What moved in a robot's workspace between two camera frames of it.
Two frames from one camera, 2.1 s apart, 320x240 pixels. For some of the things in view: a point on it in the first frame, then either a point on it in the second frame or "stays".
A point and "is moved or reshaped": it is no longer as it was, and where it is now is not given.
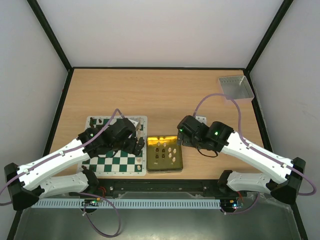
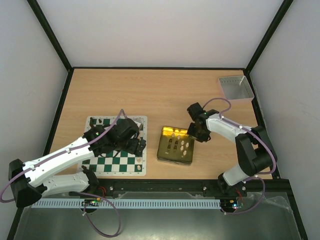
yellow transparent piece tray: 164,154 is moved or reshaped
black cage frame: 39,14 stays
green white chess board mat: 122,163 stays
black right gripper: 182,135 to 197,133
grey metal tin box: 236,87 stays
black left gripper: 130,149 stays
